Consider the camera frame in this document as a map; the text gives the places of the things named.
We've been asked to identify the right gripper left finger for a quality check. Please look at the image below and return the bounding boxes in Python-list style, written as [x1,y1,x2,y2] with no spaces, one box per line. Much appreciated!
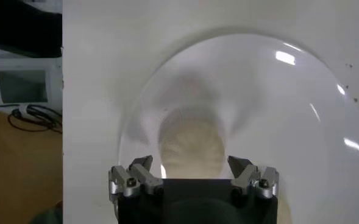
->
[108,155,165,203]

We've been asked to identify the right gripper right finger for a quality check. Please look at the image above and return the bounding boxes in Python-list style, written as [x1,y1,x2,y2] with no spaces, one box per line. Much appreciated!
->
[227,155,280,200]

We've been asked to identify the white steamed baozi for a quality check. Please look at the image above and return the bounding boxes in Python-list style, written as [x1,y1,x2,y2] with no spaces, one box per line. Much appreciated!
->
[157,105,227,180]

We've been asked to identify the large white plate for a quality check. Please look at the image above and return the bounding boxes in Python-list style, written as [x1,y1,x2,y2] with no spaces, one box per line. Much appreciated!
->
[117,32,359,224]

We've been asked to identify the white box with grey screen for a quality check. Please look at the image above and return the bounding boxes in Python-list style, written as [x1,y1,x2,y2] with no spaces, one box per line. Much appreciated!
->
[0,57,63,115]

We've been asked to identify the black curved housing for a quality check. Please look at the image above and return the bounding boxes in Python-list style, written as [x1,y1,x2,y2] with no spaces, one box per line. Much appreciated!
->
[0,0,63,58]

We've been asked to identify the black cable bundle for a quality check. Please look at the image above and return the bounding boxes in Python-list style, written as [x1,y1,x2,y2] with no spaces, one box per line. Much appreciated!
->
[7,103,63,135]

